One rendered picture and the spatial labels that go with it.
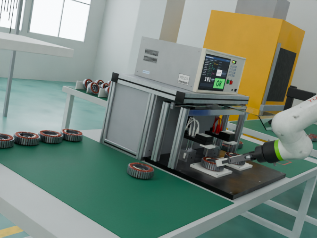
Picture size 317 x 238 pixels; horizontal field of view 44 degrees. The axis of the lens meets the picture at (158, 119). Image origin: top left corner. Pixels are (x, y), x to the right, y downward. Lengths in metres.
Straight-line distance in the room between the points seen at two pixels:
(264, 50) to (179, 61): 3.72
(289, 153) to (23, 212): 1.04
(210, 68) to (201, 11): 6.44
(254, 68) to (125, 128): 3.84
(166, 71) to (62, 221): 0.99
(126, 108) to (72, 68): 7.73
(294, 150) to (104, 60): 8.41
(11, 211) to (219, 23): 4.98
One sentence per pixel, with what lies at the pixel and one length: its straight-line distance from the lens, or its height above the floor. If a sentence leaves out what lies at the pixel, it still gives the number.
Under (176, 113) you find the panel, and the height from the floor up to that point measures 0.98.
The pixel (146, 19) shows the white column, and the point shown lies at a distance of 6.02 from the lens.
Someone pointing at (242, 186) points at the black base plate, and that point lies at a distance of 1.79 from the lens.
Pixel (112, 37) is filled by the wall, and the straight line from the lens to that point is 9.70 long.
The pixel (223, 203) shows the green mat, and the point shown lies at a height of 0.75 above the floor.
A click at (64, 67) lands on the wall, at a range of 9.45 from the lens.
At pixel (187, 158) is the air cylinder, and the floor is 0.79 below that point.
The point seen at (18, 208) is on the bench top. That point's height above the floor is 0.75.
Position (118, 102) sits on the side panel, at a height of 0.98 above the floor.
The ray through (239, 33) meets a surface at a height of 1.68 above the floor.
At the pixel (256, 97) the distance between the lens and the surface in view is 5.53.
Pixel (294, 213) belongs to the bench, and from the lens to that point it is 3.52.
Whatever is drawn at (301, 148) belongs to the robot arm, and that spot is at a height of 1.01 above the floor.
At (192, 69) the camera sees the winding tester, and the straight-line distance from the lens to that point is 1.84.
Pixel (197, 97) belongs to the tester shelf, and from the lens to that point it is 1.79.
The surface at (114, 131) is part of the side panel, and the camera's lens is 1.96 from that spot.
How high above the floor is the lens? 1.29
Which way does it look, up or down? 10 degrees down
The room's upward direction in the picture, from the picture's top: 12 degrees clockwise
